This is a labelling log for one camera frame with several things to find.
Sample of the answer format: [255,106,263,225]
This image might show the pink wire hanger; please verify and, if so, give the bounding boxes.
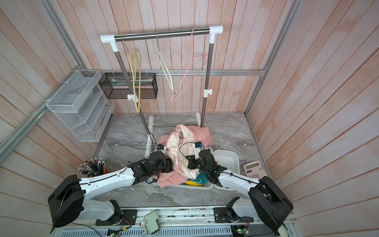
[171,27,209,103]

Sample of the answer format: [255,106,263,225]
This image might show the floral pink white garment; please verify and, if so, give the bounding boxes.
[166,124,200,179]

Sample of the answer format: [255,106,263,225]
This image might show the white hanger with metal hook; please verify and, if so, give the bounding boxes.
[152,33,174,92]

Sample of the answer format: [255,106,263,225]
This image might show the green sweatshirt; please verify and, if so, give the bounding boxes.
[193,173,209,186]

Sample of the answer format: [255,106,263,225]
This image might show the pink jacket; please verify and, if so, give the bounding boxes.
[154,125,212,188]

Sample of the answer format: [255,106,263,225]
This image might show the yellow jacket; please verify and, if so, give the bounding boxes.
[186,181,203,187]

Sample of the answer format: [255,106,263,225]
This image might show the yellow-green plastic hanger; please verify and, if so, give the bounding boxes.
[128,48,141,113]

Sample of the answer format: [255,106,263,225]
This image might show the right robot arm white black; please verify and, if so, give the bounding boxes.
[186,150,294,237]

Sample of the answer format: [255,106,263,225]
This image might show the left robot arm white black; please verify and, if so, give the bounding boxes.
[48,151,173,228]

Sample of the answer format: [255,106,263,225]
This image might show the white plastic tray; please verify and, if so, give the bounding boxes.
[212,150,240,174]

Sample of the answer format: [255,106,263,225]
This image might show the white perforated laundry basket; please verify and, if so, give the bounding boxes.
[176,142,213,190]

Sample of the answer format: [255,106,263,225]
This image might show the pink white calculator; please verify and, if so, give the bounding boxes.
[243,161,266,179]

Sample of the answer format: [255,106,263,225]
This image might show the red cup of pencils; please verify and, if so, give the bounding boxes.
[78,157,110,178]

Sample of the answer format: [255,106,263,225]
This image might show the metal clothes rack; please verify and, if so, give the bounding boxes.
[100,26,224,127]

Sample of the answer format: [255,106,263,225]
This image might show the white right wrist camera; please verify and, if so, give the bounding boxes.
[193,142,204,160]

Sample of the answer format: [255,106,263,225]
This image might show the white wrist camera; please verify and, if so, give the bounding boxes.
[157,144,166,153]
[193,142,204,160]

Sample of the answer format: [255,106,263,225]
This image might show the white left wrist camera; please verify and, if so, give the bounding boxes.
[157,144,166,153]

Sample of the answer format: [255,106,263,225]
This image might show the dark mesh wall basket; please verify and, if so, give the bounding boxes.
[98,72,159,100]

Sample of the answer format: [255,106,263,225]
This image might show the white wire mesh wall shelf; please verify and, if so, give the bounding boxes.
[47,70,114,142]

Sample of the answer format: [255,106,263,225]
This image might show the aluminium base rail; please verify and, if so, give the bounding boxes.
[51,206,302,237]

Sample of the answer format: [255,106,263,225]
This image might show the green-white box on rail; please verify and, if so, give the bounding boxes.
[140,210,161,235]

